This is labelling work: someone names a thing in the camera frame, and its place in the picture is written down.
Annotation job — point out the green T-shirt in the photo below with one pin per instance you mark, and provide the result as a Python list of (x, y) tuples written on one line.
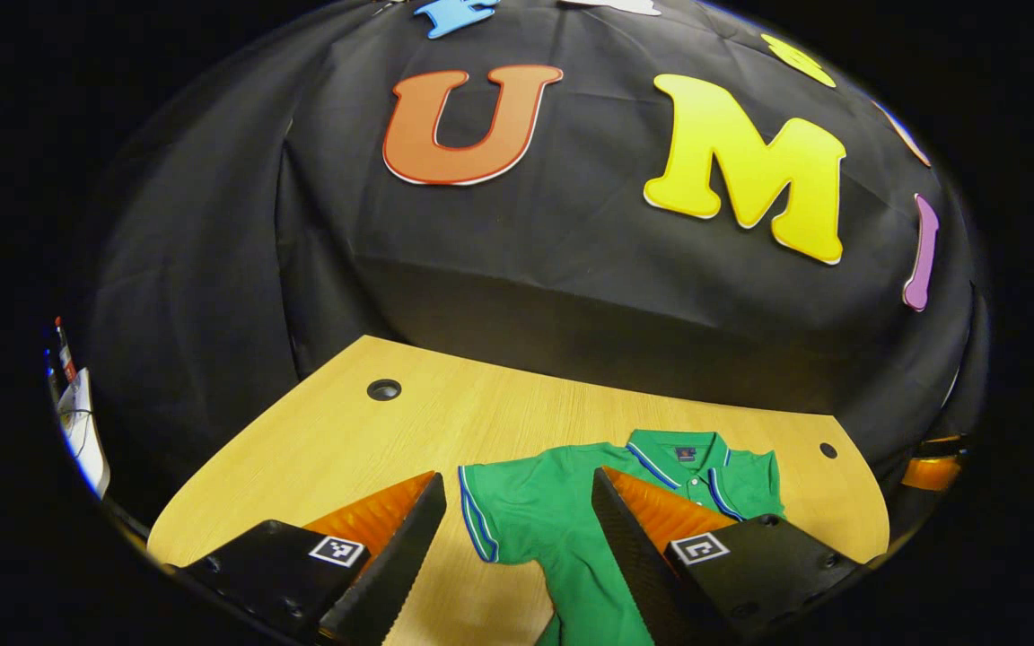
[(544, 511)]

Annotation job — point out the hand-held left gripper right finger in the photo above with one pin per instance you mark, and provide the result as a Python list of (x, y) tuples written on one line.
[(634, 565)]

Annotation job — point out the white object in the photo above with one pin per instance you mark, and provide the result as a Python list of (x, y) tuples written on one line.
[(86, 440)]

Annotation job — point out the dark bottle with red label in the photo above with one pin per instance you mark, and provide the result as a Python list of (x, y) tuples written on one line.
[(65, 359)]

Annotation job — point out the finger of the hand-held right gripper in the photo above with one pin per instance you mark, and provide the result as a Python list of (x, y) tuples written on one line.
[(930, 473)]

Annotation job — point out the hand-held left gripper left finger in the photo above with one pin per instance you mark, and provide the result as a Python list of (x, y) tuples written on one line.
[(391, 583)]

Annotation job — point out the black backdrop cloth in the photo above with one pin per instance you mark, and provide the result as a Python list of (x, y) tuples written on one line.
[(571, 251)]

